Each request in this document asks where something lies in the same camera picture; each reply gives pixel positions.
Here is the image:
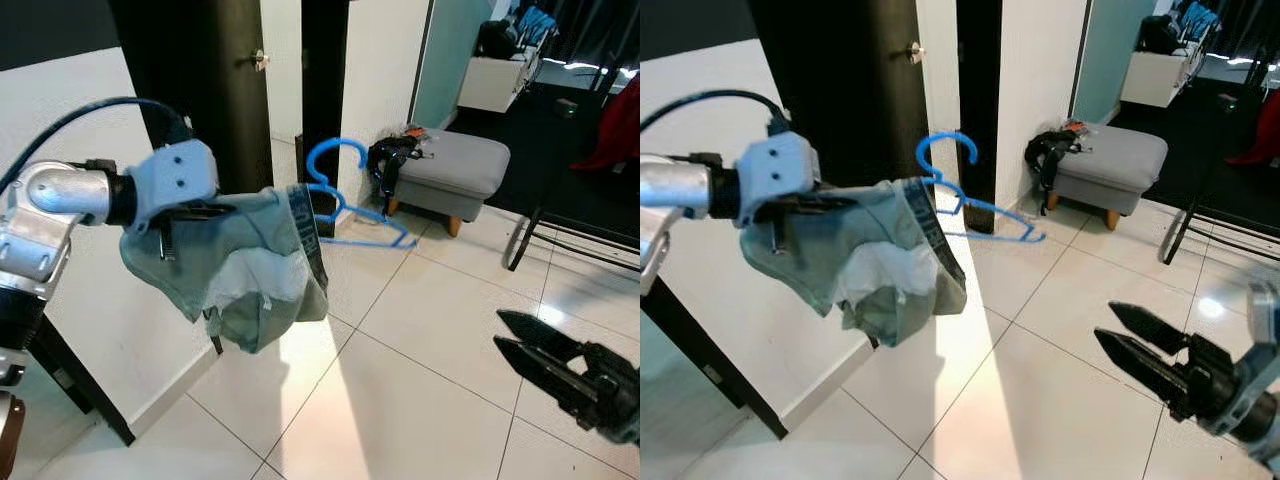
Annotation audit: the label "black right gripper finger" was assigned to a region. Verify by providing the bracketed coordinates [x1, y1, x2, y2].
[497, 310, 593, 367]
[1092, 328, 1203, 423]
[494, 338, 603, 423]
[1107, 300, 1198, 361]

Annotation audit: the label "grey-green shorts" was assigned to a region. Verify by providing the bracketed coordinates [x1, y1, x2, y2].
[740, 178, 971, 349]
[120, 183, 331, 355]

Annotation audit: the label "blue plastic clothes hanger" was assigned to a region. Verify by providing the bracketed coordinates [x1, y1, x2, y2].
[305, 137, 421, 251]
[915, 132, 1047, 245]

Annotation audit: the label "blue hanger bunch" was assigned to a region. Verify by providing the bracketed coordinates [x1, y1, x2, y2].
[1178, 0, 1223, 46]
[513, 5, 559, 51]

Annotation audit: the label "black metal clothes rack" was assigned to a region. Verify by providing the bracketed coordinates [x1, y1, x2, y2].
[503, 200, 641, 278]
[1160, 193, 1280, 268]

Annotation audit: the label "black wooden panel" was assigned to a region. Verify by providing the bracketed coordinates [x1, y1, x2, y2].
[25, 315, 136, 448]
[640, 275, 791, 441]

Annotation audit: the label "dark brown door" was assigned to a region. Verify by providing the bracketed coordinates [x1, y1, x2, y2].
[108, 0, 274, 193]
[745, 0, 933, 183]

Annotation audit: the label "grey ottoman wooden feet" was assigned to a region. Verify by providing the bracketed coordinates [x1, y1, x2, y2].
[1043, 122, 1171, 231]
[383, 128, 512, 239]

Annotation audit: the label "black rug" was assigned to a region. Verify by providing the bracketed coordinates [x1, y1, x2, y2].
[1110, 80, 1280, 236]
[440, 80, 641, 246]

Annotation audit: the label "red garment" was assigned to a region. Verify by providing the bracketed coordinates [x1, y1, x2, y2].
[572, 72, 641, 173]
[1225, 88, 1280, 168]

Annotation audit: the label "white cabinet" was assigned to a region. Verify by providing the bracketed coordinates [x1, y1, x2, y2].
[457, 52, 543, 115]
[1120, 48, 1204, 109]

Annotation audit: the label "frosted glass door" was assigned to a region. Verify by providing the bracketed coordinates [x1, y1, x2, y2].
[1070, 0, 1159, 123]
[410, 0, 493, 131]

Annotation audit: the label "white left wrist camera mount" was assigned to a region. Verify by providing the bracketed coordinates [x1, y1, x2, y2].
[735, 130, 823, 231]
[122, 138, 221, 236]

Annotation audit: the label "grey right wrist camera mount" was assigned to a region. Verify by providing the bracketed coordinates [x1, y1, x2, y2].
[1225, 280, 1280, 471]

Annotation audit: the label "black door frame post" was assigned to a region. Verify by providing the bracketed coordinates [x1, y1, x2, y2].
[300, 0, 351, 239]
[955, 0, 1005, 235]

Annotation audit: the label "black strap bag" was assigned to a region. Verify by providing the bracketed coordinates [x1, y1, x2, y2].
[1024, 127, 1091, 191]
[366, 132, 433, 206]

